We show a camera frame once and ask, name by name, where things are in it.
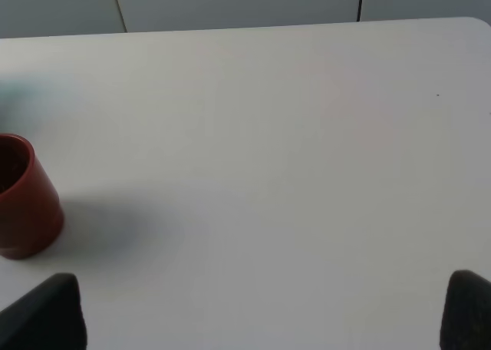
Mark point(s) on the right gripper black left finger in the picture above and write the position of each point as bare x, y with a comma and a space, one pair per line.
48, 317

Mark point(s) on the red plastic cup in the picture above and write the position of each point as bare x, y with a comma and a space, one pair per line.
31, 213

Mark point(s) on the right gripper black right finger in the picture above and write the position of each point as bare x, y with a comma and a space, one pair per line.
466, 313

